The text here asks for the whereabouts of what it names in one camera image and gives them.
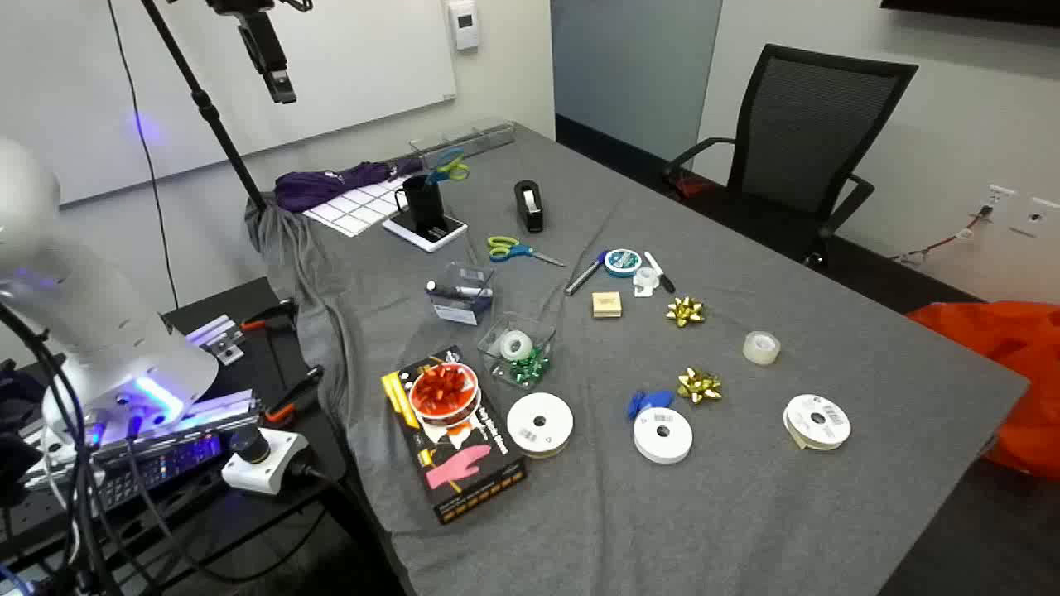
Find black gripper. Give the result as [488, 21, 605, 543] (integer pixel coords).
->
[236, 2, 300, 110]

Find purple cloth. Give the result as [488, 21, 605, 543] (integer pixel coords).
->
[270, 160, 426, 216]

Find black pen cup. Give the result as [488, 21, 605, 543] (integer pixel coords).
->
[395, 168, 445, 235]

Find yellow-green blue scissors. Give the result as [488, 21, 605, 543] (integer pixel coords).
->
[431, 156, 474, 187]

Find clear plastic tray organizer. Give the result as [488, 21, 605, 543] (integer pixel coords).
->
[407, 120, 520, 180]

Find flat white black box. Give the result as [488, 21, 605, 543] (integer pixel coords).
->
[381, 210, 471, 255]

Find clear plastic pen box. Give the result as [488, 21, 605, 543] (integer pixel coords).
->
[424, 262, 498, 332]

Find red gift bow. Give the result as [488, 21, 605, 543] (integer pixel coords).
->
[404, 357, 483, 426]

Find dark blue pen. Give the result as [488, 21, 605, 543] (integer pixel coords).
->
[562, 255, 608, 297]

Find clear bag green bows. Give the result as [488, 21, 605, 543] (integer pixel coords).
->
[478, 322, 558, 390]

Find white box black knob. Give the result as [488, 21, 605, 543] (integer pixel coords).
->
[218, 425, 312, 498]

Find small beige wooden block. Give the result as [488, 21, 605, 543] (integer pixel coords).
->
[589, 287, 626, 326]

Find white black capped marker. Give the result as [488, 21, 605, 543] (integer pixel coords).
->
[641, 248, 678, 297]

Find large white ribbon spool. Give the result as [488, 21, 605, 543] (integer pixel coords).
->
[502, 390, 579, 464]

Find black robot cart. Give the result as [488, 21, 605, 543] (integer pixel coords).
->
[0, 276, 375, 596]

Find gold gift bow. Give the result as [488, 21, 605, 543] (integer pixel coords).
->
[662, 293, 707, 332]
[671, 365, 729, 408]

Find white spool blue ribbon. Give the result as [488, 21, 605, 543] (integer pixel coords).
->
[626, 389, 699, 470]

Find black mesh office chair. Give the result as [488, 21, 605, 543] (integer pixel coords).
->
[660, 44, 922, 268]

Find small white round cap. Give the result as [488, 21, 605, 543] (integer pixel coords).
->
[739, 327, 786, 368]

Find grey tablecloth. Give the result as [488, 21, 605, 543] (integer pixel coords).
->
[240, 120, 1029, 596]

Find white spool gold ribbon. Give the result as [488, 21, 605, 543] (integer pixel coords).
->
[778, 390, 855, 456]

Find orange plastic bag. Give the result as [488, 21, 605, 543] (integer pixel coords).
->
[907, 297, 1060, 482]

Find black camera tripod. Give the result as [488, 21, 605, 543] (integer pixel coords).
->
[140, 0, 276, 212]

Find white wall thermostat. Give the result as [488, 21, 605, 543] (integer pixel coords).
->
[445, 0, 483, 57]

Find orange handled pliers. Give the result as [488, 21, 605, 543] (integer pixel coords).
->
[260, 368, 325, 429]
[236, 301, 300, 339]

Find small green handled scissors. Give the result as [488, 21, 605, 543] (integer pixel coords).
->
[483, 231, 565, 273]

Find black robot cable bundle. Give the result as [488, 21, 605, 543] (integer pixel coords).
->
[0, 301, 127, 596]

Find black wall television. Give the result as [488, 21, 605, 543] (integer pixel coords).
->
[876, 0, 1060, 31]

